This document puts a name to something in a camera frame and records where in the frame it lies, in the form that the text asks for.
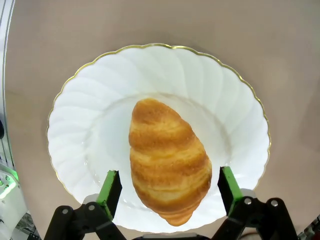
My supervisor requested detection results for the golden croissant bread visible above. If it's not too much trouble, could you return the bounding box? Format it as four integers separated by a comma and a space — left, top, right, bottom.
128, 97, 213, 228

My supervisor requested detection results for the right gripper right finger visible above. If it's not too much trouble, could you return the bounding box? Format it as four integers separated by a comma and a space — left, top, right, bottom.
211, 165, 300, 240

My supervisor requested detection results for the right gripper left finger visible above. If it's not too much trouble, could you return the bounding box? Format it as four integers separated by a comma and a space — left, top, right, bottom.
43, 169, 126, 240

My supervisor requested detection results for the white scalloped gold-rimmed plate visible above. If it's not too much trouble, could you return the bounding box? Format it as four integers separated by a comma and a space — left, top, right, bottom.
46, 42, 272, 235

